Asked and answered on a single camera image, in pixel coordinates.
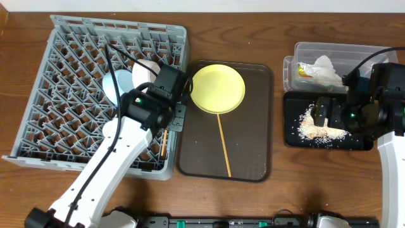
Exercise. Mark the clear plastic waste bin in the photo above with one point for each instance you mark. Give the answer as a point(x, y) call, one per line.
point(343, 57)

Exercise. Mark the black rectangular tray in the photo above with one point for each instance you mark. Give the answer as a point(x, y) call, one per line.
point(295, 104)

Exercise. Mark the pile of rice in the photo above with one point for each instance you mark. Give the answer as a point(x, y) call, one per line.
point(308, 132)

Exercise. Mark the white paper waste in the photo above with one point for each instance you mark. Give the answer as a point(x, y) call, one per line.
point(321, 72)

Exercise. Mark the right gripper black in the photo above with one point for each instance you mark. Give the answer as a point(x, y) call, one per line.
point(336, 106)

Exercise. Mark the white cup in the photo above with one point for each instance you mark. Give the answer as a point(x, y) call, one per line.
point(108, 129)

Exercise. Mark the wooden chopstick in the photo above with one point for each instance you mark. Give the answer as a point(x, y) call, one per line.
point(163, 144)
point(224, 146)

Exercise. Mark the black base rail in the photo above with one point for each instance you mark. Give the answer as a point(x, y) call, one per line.
point(120, 217)

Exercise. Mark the grey plastic dish rack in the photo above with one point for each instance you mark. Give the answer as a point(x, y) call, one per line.
point(62, 125)

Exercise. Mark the light blue bowl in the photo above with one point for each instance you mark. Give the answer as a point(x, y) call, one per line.
point(124, 82)

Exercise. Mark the yellow round plate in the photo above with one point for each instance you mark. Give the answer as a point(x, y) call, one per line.
point(218, 89)

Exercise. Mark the dark brown serving tray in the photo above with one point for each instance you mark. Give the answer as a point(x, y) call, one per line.
point(247, 131)

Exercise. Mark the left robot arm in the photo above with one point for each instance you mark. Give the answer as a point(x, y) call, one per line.
point(142, 112)

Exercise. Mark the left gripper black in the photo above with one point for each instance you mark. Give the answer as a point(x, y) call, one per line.
point(178, 117)

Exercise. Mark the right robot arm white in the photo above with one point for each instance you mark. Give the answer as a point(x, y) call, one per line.
point(374, 107)

